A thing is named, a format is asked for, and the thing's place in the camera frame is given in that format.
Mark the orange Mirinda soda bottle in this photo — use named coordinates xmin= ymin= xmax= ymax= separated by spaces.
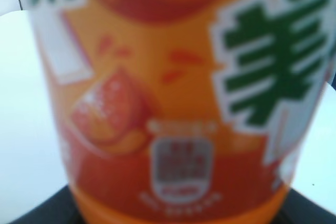
xmin=21 ymin=0 xmax=335 ymax=223

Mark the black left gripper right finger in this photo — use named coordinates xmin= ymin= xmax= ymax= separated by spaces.
xmin=275 ymin=189 xmax=335 ymax=224

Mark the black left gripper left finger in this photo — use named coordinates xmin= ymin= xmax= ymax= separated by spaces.
xmin=4 ymin=185 xmax=81 ymax=224

